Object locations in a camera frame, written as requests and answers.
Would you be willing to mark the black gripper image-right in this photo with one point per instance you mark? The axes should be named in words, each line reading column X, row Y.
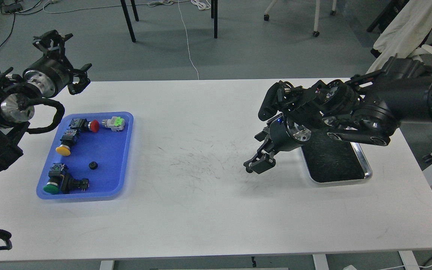
column 280, row 135

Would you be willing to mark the beige cloth on chair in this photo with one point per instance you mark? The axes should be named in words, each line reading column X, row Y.
column 405, row 33

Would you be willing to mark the green push button switch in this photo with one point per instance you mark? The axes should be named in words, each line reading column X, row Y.
column 57, row 175

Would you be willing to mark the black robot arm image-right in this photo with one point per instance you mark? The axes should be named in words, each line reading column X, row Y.
column 366, row 109

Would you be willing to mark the white rolling chair base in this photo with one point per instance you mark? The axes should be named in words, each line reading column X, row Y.
column 314, row 14

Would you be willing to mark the grey green connector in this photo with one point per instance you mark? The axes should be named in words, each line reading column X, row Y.
column 115, row 123

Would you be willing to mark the yellow push button switch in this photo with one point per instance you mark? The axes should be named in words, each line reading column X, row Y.
column 68, row 139

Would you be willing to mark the silver metal tray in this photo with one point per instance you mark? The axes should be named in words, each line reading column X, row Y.
column 336, row 164

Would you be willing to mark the black switch block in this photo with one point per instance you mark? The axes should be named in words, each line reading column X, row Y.
column 69, row 183

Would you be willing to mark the blue plastic tray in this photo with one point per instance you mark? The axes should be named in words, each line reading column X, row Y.
column 109, row 149

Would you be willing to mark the red push button switch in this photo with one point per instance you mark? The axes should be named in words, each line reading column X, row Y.
column 83, row 125

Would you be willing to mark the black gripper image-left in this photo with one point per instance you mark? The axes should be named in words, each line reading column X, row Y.
column 53, row 71

